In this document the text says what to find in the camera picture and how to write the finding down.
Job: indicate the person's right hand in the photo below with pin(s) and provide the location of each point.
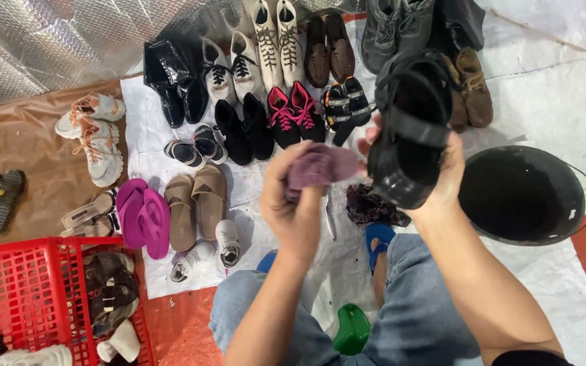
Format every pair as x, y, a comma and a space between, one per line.
448, 178

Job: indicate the person's left hand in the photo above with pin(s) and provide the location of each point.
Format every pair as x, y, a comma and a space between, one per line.
293, 218

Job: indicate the person's left fingers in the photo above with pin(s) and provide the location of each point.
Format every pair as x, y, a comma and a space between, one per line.
282, 167

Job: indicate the black suede shoe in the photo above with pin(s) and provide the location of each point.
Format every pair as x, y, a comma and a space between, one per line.
259, 127
233, 134

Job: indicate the black pink-laced sneaker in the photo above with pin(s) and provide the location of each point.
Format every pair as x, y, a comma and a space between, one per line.
308, 112
283, 119

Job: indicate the small metal knife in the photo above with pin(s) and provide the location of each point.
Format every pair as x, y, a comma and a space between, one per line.
330, 218

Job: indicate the navy white child sandal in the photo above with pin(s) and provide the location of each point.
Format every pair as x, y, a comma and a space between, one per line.
209, 144
183, 153

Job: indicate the tan slide sandal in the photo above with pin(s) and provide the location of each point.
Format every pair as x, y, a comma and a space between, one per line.
209, 201
181, 213

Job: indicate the black orange child sandal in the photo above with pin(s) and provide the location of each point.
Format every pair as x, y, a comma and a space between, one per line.
357, 100
336, 108

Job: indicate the small white child sneaker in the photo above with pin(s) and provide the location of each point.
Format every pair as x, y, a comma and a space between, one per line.
191, 262
228, 244

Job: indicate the blue rubber slipper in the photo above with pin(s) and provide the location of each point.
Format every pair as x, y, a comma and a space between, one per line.
380, 233
267, 262

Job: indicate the dark patterned rag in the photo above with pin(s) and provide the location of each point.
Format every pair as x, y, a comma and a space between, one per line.
372, 206

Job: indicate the white black-laced sneaker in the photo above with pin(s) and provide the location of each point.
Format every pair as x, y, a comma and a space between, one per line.
246, 68
219, 76

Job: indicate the black patent boot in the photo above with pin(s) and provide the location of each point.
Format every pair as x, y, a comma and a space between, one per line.
163, 86
194, 96

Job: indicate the brown woven loafer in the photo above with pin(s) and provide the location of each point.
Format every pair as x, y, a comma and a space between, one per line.
317, 53
340, 48

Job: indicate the cream high-top boot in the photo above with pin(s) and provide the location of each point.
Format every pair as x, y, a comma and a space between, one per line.
267, 45
290, 43

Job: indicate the magenta flip-flop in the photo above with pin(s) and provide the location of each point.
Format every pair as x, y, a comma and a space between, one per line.
129, 213
155, 226

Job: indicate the person's right foot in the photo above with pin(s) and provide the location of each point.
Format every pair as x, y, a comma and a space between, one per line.
379, 269

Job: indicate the grey hiking shoe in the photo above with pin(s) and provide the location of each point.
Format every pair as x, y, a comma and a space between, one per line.
415, 23
379, 35

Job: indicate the green plastic stool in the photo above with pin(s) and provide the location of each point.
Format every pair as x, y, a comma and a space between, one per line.
351, 330

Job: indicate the white orange laced sneaker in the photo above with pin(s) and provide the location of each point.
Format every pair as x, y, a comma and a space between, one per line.
94, 109
100, 152

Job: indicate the brown suede shoe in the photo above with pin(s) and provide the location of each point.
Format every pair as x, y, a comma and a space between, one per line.
458, 109
476, 89

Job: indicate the person's blue jeans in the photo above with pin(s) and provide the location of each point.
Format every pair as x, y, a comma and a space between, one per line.
415, 315

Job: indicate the dark brown sandals heap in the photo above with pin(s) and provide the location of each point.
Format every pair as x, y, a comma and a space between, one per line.
110, 289

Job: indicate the white folded shoe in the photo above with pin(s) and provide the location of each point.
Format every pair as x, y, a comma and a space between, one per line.
122, 343

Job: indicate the black plastic basin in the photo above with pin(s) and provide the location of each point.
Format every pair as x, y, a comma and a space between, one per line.
522, 195

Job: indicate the brown plastic sheet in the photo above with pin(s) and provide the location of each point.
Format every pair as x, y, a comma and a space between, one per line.
33, 147

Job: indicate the silver bubble foil sheet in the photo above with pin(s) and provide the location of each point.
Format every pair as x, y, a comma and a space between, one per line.
59, 40

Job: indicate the white woven tarp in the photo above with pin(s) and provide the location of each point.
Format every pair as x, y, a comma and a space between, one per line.
542, 96

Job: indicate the black yellow-logo sandal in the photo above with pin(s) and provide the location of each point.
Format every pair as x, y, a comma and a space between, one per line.
4, 201

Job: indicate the red plastic basket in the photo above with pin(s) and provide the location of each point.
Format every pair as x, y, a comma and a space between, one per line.
23, 289

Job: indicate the white chunky sneaker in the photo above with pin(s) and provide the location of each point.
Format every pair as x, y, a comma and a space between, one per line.
33, 357

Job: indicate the person's black sleeve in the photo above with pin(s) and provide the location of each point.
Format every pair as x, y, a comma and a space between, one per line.
532, 358

